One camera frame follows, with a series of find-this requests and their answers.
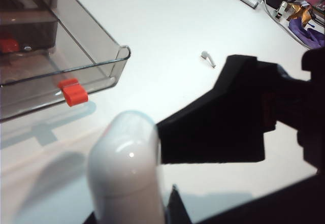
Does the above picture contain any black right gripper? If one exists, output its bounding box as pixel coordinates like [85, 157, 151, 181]
[256, 46, 325, 174]

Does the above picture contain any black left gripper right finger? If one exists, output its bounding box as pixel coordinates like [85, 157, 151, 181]
[165, 184, 194, 224]

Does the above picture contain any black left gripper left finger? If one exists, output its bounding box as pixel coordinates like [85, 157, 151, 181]
[82, 210, 99, 224]

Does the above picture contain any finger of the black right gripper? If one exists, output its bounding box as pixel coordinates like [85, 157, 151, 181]
[156, 54, 267, 165]

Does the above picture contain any white earphone charging case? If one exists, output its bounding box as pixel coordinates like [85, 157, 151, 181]
[87, 109, 164, 224]

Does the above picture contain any white wireless earphone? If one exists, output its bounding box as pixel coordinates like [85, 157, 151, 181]
[201, 50, 217, 69]

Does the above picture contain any smoky drawer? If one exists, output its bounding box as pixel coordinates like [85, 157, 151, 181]
[0, 0, 132, 123]
[0, 0, 59, 57]

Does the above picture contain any smoky drawer at cabinet base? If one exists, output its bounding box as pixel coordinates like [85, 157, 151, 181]
[0, 0, 59, 57]

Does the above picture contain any purple cloth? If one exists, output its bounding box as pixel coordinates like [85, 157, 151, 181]
[288, 17, 325, 50]

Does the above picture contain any gold ribbon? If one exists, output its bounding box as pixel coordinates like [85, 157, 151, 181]
[286, 3, 314, 22]

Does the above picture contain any white plug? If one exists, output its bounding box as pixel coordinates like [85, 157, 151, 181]
[275, 1, 289, 19]

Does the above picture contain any white cable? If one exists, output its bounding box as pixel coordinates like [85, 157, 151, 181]
[262, 0, 312, 50]

